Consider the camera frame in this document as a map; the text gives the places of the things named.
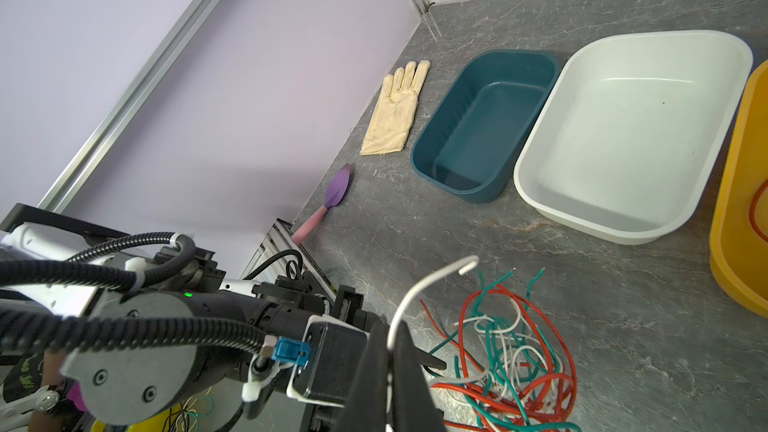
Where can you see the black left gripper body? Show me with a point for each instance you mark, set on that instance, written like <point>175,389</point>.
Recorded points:
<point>300,299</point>

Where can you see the yellow plastic bin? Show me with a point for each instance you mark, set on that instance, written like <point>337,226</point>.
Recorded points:
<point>738,236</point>

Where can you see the teal plastic bin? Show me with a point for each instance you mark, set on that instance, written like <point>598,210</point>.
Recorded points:
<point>471,143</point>

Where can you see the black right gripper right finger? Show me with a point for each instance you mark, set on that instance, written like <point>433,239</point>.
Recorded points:
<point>413,408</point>

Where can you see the white plastic bin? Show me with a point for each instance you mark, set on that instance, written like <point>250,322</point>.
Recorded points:
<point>629,134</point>

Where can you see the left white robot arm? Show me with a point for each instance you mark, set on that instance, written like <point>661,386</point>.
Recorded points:
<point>146,321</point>

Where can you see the purple pink spatula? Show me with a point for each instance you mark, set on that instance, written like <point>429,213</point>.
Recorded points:
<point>335,193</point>

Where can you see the cream fabric glove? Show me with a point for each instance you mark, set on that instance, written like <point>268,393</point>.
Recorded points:
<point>395,110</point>

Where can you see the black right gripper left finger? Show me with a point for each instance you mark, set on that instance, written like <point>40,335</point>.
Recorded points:
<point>366,405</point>

